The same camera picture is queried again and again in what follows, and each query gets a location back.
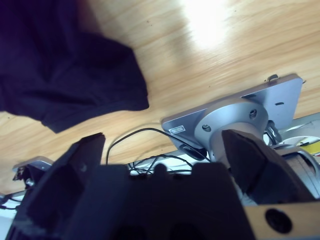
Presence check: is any black Unitree polo shirt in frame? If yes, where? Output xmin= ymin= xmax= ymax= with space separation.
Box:
xmin=0 ymin=0 xmax=150 ymax=134

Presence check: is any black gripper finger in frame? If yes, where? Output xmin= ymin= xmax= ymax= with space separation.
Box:
xmin=221 ymin=128 xmax=317 ymax=206
xmin=17 ymin=132 xmax=107 ymax=237

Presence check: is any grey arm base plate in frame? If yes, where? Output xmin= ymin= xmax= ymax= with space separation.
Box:
xmin=160 ymin=73 xmax=305 ymax=163

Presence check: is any black cable at base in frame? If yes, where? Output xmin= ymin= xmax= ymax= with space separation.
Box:
xmin=104 ymin=127 xmax=212 ymax=176

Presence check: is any white block with dark post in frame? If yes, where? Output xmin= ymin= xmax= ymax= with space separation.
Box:
xmin=12 ymin=156 xmax=55 ymax=193

